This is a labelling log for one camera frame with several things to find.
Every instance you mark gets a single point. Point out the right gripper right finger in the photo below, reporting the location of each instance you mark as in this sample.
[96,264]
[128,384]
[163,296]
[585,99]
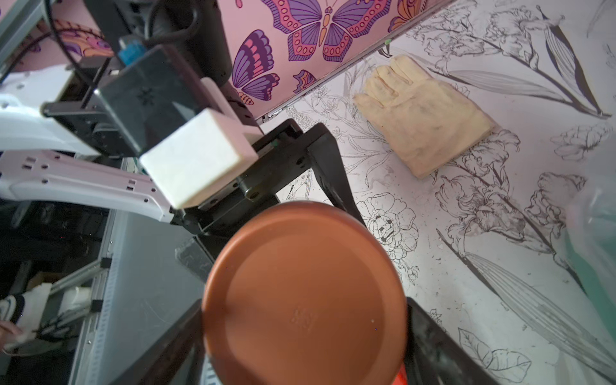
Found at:
[433,357]

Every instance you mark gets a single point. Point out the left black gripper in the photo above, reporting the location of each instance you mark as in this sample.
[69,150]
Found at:
[283,155]

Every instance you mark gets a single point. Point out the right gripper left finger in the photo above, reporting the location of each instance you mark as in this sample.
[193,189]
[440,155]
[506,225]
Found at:
[182,343]

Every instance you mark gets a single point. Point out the brown jar lid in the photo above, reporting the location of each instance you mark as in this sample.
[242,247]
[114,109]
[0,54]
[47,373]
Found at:
[304,294]

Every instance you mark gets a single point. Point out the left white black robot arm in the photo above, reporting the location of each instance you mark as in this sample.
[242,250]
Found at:
[41,160]

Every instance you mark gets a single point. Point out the red lid peanut jar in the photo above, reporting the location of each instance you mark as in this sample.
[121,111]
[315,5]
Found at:
[401,377]

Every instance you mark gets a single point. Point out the left beige cloth glove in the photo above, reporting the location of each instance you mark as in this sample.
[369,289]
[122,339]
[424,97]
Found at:
[426,122]

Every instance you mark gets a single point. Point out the clear plastic bin liner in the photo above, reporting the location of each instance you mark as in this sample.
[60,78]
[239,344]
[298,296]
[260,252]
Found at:
[590,223]

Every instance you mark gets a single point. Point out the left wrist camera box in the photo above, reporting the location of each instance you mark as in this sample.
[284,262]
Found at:
[182,128]

